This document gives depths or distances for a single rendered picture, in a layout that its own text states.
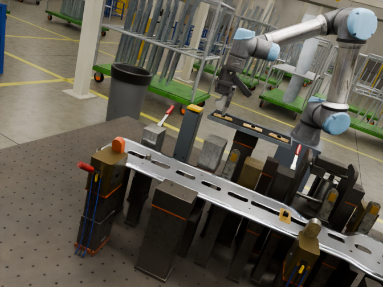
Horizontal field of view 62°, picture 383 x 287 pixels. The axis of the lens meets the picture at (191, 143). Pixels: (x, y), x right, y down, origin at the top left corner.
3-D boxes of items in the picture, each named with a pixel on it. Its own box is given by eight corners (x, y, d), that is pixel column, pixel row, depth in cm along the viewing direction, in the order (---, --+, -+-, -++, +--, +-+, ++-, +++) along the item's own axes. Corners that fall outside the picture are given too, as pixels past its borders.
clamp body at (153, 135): (125, 201, 143) (142, 127, 130) (137, 189, 154) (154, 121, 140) (139, 207, 142) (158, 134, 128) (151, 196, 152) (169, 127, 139)
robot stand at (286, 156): (263, 187, 193) (288, 128, 178) (294, 203, 187) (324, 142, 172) (255, 200, 176) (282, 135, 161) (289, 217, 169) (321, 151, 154)
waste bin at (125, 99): (92, 119, 397) (102, 62, 370) (118, 113, 441) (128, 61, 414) (125, 135, 381) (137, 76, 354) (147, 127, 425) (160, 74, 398)
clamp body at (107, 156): (67, 251, 108) (82, 158, 94) (91, 229, 120) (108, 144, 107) (89, 262, 106) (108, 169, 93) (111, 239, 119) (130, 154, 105)
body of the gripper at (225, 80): (214, 89, 139) (222, 62, 135) (232, 94, 140) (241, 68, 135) (214, 93, 132) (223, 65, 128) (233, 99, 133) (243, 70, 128)
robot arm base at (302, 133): (292, 131, 175) (299, 114, 172) (319, 141, 171) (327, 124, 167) (288, 136, 162) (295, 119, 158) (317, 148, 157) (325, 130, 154)
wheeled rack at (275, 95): (297, 122, 695) (333, 41, 629) (255, 106, 725) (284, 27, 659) (305, 109, 862) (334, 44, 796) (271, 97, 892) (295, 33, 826)
